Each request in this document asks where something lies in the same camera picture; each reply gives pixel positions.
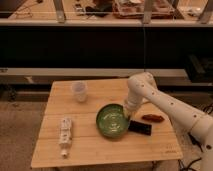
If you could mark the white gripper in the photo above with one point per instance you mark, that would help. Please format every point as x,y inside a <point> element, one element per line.
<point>130,108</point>

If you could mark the green ceramic bowl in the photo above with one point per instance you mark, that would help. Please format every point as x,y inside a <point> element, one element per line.
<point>111,122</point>

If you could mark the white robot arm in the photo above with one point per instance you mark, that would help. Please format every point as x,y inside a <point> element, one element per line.
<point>196,122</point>

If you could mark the black rectangular block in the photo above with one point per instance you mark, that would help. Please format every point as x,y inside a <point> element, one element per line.
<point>139,127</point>

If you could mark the red-brown oblong object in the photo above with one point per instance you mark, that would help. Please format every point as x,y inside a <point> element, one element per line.
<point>153,118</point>

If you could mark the wooden table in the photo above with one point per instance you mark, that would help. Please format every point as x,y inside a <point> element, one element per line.
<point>88,146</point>

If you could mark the translucent plastic cup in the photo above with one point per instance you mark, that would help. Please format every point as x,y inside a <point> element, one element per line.
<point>79,90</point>

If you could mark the white plastic bottle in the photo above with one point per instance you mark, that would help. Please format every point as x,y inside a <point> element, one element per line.
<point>65,138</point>

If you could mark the long background shelf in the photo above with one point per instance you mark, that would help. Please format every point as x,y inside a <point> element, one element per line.
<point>48,75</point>

